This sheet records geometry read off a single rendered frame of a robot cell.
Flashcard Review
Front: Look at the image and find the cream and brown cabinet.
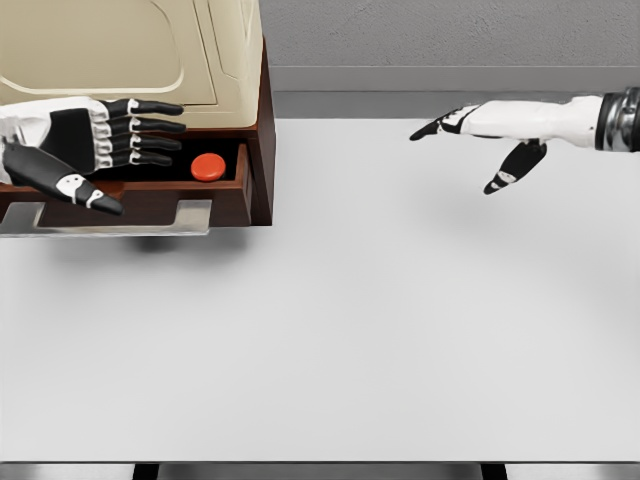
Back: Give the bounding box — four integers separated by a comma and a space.
0, 0, 278, 229

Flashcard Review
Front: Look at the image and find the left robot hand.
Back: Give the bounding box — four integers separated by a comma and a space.
0, 96, 188, 217

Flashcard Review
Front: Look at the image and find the brown drawer with silver handle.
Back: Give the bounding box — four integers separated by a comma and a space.
0, 127, 254, 238

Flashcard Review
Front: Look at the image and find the red round switch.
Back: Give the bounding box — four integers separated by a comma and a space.
189, 152, 228, 183

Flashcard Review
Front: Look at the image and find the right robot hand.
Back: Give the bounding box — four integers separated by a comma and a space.
408, 99, 572, 196

